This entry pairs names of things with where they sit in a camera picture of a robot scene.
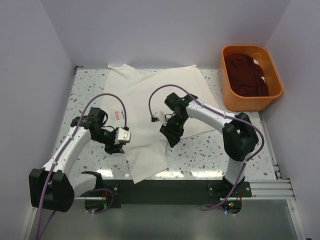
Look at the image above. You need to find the orange plastic basket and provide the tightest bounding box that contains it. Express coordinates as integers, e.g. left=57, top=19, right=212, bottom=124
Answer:
left=218, top=44, right=283, bottom=112

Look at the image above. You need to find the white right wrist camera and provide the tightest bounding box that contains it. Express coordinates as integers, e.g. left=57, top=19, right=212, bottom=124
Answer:
left=151, top=111, right=167, bottom=125

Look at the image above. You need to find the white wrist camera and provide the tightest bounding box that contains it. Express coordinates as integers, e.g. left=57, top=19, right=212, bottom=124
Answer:
left=151, top=111, right=167, bottom=125
left=115, top=127, right=131, bottom=145

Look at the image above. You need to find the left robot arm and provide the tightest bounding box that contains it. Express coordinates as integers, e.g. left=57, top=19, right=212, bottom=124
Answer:
left=28, top=107, right=131, bottom=212

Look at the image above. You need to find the dark red t shirt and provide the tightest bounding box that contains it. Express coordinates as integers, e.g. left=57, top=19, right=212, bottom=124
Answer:
left=225, top=53, right=269, bottom=97

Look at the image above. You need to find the aluminium frame rail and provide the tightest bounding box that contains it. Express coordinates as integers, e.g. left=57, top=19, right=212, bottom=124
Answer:
left=28, top=168, right=306, bottom=240

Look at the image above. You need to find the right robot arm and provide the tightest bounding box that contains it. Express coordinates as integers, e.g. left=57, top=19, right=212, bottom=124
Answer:
left=159, top=93, right=259, bottom=191

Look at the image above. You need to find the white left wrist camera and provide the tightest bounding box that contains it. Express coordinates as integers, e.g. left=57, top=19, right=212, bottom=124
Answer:
left=115, top=127, right=131, bottom=145

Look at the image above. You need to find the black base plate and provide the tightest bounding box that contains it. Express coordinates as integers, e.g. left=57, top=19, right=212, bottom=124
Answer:
left=81, top=179, right=252, bottom=213

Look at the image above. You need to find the white t shirt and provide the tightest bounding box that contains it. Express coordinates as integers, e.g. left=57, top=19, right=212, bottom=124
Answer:
left=101, top=64, right=219, bottom=184

